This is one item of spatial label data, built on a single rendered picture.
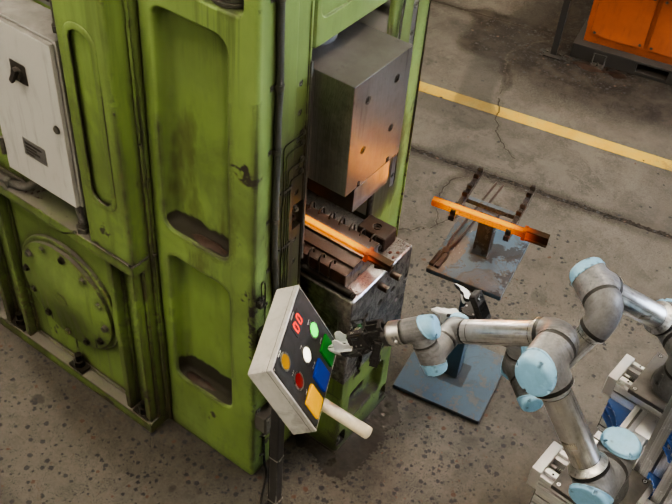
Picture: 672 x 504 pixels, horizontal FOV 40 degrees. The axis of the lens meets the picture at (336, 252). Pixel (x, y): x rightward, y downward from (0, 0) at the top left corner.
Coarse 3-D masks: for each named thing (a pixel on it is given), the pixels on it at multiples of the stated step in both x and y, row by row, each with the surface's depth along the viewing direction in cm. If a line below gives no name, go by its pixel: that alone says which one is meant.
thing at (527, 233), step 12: (432, 204) 336; (444, 204) 334; (456, 204) 334; (468, 216) 332; (480, 216) 330; (492, 216) 331; (504, 228) 328; (516, 228) 327; (528, 228) 326; (528, 240) 327; (540, 240) 325
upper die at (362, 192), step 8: (384, 168) 297; (376, 176) 294; (384, 176) 300; (312, 184) 296; (320, 184) 294; (360, 184) 287; (368, 184) 292; (376, 184) 297; (320, 192) 296; (328, 192) 293; (352, 192) 286; (360, 192) 290; (368, 192) 295; (336, 200) 293; (344, 200) 291; (352, 200) 288; (360, 200) 293; (352, 208) 291
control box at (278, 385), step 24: (288, 288) 278; (288, 312) 269; (312, 312) 281; (264, 336) 266; (288, 336) 265; (312, 336) 278; (264, 360) 258; (312, 360) 275; (264, 384) 258; (288, 384) 260; (288, 408) 263
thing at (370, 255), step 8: (312, 224) 326; (320, 224) 326; (328, 232) 323; (336, 232) 323; (344, 240) 321; (352, 240) 321; (352, 248) 319; (360, 248) 318; (368, 256) 317; (376, 256) 315; (376, 264) 316; (384, 264) 314; (392, 264) 314
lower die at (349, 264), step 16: (336, 224) 329; (304, 240) 322; (320, 240) 323; (336, 240) 322; (368, 240) 324; (304, 256) 320; (336, 256) 317; (352, 256) 318; (320, 272) 319; (336, 272) 314; (352, 272) 315
